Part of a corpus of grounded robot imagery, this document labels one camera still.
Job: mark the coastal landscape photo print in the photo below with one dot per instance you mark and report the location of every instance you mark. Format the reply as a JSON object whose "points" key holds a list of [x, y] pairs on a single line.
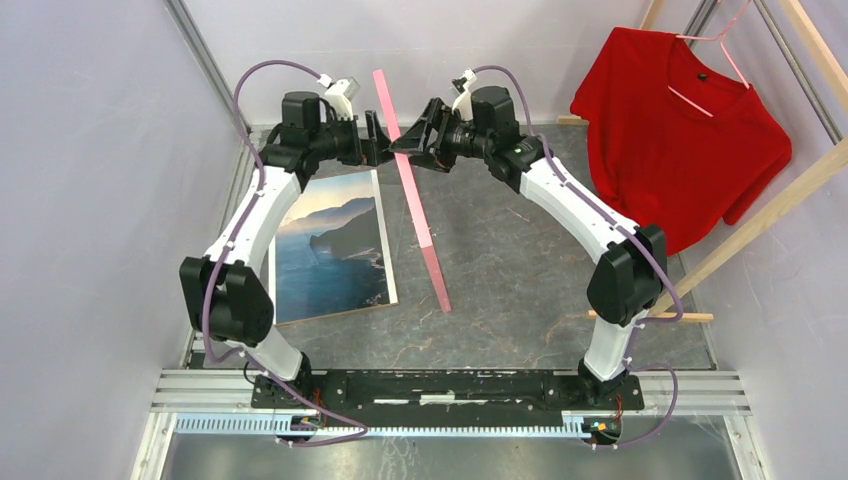
{"points": [[330, 254]]}

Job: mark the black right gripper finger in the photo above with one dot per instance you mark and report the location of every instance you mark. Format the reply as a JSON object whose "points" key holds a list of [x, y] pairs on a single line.
{"points": [[420, 139], [442, 164]]}

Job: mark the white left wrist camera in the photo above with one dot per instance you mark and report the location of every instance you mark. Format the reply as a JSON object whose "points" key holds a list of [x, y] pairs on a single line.
{"points": [[339, 93]]}

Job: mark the aluminium rail frame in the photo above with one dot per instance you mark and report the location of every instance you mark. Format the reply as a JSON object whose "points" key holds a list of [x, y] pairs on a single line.
{"points": [[279, 395]]}

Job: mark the red t-shirt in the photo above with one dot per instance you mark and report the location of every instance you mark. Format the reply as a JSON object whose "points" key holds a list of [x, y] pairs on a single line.
{"points": [[672, 142]]}

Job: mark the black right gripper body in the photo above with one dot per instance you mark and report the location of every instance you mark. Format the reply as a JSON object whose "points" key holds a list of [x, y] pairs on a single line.
{"points": [[455, 138]]}

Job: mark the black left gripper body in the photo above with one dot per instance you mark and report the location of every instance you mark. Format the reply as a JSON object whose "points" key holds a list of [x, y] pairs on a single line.
{"points": [[342, 142]]}

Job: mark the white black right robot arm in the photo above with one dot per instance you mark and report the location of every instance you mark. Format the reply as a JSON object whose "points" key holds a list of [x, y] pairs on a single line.
{"points": [[629, 260]]}

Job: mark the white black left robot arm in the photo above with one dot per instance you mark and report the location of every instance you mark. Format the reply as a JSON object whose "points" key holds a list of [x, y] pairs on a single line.
{"points": [[225, 298]]}

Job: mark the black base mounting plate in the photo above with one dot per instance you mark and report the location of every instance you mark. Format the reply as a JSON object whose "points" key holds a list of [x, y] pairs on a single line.
{"points": [[465, 398]]}

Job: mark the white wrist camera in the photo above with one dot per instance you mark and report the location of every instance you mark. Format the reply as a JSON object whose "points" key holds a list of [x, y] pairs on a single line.
{"points": [[339, 93], [461, 105]]}

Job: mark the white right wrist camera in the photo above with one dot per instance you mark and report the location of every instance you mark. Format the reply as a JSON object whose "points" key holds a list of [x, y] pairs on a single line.
{"points": [[461, 105]]}

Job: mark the pink wooden picture frame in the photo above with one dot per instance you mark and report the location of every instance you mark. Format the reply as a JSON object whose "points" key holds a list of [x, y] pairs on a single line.
{"points": [[412, 195]]}

